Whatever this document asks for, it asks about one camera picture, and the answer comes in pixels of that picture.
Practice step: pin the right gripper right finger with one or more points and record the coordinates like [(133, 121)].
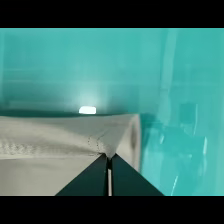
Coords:
[(130, 182)]

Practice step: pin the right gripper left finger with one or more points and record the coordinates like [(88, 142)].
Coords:
[(90, 181)]

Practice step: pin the white garment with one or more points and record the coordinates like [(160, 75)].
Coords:
[(50, 146)]

